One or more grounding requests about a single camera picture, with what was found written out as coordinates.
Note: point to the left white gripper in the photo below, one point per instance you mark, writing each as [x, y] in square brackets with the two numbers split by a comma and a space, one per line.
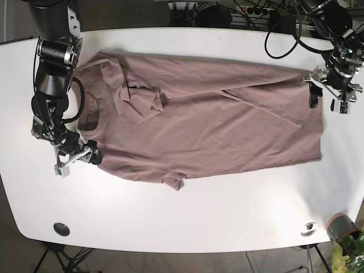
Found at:
[338, 84]

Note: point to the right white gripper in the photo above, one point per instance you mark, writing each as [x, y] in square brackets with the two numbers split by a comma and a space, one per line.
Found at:
[87, 153]

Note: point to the dusty pink T-shirt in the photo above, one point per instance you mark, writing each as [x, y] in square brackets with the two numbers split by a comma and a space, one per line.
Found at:
[163, 119]

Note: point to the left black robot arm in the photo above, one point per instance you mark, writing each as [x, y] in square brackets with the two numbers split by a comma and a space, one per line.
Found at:
[342, 62]

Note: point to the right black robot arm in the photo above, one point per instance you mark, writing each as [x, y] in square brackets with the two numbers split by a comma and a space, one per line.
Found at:
[56, 57]

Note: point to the black table grommet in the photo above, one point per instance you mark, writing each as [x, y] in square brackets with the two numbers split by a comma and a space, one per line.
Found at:
[61, 229]

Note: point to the white power strip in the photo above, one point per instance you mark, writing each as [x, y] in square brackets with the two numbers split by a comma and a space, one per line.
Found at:
[255, 11]

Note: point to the grey plant pot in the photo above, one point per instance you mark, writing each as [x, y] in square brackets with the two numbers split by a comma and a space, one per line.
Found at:
[339, 226]

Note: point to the silver table grommet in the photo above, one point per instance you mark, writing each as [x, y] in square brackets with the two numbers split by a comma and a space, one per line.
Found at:
[308, 229]

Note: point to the green potted plant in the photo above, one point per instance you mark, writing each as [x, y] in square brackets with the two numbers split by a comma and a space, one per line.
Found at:
[347, 255]

